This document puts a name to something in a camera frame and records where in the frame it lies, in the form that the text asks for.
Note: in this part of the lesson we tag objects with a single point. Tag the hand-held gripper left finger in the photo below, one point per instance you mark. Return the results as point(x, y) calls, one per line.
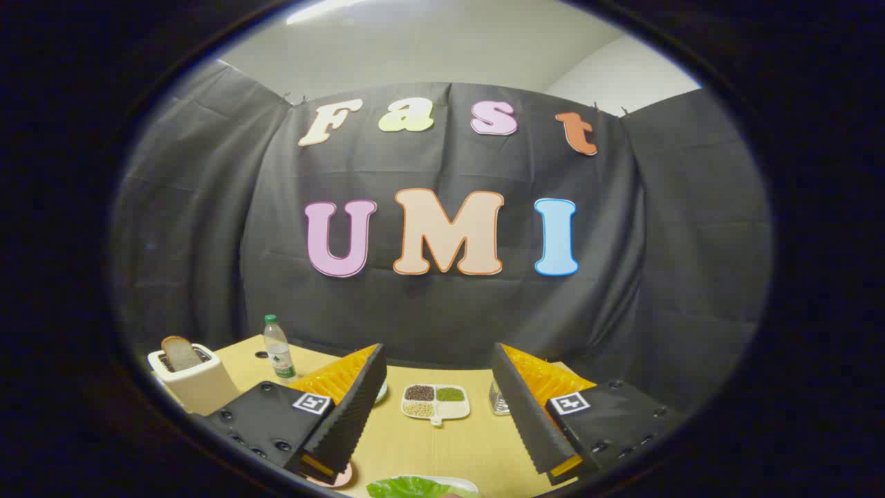
point(352, 415)

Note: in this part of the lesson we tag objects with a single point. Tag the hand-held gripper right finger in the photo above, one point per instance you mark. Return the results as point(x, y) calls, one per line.
point(525, 415)

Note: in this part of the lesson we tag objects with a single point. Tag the green lettuce leaf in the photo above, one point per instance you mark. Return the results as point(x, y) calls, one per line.
point(401, 488)

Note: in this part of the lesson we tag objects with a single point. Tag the toasted bread slice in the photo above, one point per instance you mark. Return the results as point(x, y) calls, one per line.
point(181, 353)

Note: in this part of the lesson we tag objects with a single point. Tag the small clear glass jar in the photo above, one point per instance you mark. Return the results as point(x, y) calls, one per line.
point(498, 401)

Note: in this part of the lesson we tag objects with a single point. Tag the pale teal plate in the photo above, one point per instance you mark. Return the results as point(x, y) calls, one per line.
point(381, 394)

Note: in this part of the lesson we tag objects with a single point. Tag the pink plate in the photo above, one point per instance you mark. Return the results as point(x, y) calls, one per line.
point(339, 478)

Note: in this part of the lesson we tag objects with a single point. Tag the white divided grain dish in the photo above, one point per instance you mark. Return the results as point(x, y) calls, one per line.
point(453, 409)

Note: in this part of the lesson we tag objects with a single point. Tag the white oval plate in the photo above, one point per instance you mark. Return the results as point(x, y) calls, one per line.
point(464, 484)

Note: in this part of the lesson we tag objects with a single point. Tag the clear green-capped water bottle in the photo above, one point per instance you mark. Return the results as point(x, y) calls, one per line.
point(278, 353)

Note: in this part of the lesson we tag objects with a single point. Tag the black backdrop cloth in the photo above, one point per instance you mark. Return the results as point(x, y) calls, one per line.
point(442, 325)

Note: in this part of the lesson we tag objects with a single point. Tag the cream white toaster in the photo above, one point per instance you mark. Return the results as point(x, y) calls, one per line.
point(200, 387)

